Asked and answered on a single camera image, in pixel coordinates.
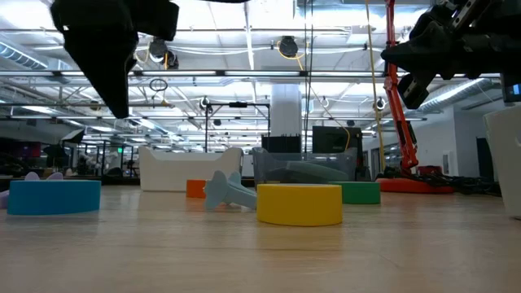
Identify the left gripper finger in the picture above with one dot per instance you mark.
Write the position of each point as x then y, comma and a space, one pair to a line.
108, 69

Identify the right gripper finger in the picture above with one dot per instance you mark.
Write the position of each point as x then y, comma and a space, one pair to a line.
423, 53

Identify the blue tape roll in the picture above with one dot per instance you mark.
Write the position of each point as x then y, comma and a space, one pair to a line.
53, 197

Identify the orange tape roll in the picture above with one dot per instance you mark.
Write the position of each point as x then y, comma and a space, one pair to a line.
195, 189

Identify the green tape roll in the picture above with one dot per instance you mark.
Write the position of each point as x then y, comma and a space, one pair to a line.
360, 193

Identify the mint green stapler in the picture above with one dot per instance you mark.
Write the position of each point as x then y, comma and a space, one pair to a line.
317, 171

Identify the yellow tape roll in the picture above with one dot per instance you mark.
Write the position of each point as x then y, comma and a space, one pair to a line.
299, 205

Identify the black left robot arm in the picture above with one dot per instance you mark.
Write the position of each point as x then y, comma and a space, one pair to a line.
224, 1

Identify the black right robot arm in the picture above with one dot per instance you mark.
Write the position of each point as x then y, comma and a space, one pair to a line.
504, 10

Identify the lilac staple remover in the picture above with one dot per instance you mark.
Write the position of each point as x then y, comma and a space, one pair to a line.
31, 176

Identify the light blue staple remover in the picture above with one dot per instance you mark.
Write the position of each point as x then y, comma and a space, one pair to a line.
221, 191

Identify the white plastic bin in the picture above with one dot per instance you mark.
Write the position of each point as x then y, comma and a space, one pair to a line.
179, 171

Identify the black screen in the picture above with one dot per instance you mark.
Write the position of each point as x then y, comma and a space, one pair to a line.
334, 140

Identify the translucent grey bin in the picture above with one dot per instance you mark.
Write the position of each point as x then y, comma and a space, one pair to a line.
325, 154

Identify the white square pillar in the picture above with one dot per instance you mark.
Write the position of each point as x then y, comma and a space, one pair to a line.
286, 110

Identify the black box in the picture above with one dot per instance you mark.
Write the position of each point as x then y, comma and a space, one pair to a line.
281, 144

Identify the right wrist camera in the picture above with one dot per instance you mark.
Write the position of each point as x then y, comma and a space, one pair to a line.
412, 91

